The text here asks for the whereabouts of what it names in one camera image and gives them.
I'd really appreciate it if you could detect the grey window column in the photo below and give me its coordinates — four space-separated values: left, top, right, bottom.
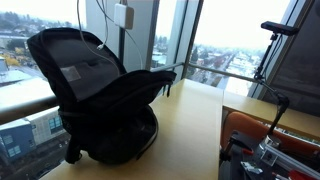
85 0 160 73

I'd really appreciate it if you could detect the black backpack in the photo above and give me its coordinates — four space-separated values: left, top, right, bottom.
26 27 178 166

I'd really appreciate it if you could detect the small red object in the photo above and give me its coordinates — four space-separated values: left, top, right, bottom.
288 168 309 180

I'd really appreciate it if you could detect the slim dark window post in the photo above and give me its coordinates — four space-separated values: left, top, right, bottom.
166 0 205 84

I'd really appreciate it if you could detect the white charger cable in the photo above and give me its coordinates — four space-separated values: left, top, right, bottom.
75 0 145 77

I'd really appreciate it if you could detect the silver aluminium rail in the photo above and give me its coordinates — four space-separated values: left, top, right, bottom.
254 135 320 180

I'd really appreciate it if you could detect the black clamp with red handle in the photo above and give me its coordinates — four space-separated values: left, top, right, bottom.
219 129 255 163

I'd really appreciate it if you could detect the black stereo camera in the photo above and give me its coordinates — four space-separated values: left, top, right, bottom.
260 20 300 37

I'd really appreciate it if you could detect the orange chair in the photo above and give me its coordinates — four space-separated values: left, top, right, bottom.
219 111 320 159

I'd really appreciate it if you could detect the small clear plastic item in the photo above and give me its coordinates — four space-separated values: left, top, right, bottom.
240 161 264 176

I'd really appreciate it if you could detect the black camera stand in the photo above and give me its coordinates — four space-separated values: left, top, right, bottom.
253 32 291 143

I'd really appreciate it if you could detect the metal window handrail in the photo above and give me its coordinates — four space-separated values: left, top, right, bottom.
184 62 263 84
0 61 185 126

